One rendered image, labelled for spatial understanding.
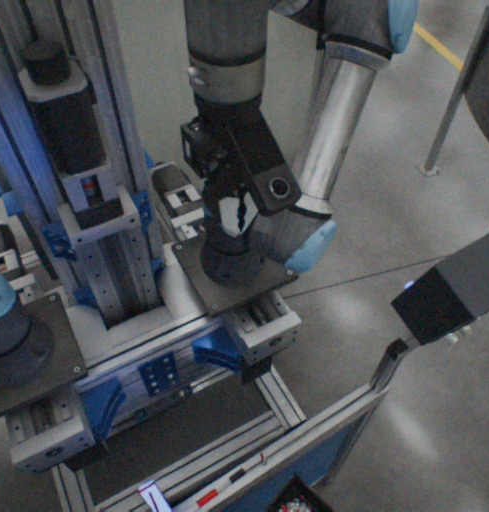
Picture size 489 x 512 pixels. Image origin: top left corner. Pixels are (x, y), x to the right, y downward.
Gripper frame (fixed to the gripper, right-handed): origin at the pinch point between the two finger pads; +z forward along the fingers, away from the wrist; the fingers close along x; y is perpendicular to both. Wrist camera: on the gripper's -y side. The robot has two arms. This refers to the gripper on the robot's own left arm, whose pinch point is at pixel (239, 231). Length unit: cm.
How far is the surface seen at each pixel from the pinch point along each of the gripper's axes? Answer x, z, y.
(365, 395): -25, 58, -15
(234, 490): 11, 57, -15
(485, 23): -190, 51, 87
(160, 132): -41, 79, 128
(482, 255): -42.1, 18.0, -14.5
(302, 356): -52, 143, 30
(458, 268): -36.1, 18.0, -14.1
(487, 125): -172, 82, 56
